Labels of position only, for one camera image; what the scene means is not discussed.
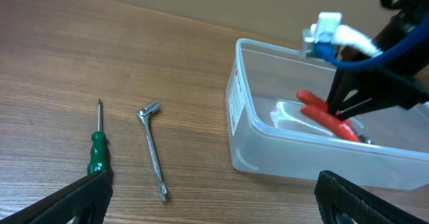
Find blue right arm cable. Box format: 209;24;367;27
313;15;429;72

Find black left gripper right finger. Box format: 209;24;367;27
314;170;428;224

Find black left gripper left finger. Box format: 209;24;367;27
1;170;113;224

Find green handled screwdriver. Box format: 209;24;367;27
86;99;109;175

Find silver socket wrench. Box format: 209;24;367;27
137;101;168;204

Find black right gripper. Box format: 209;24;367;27
326;42;428;120

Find red handled snips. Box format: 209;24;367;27
296;90;371;144

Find clear plastic container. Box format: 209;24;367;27
226;38;428;190

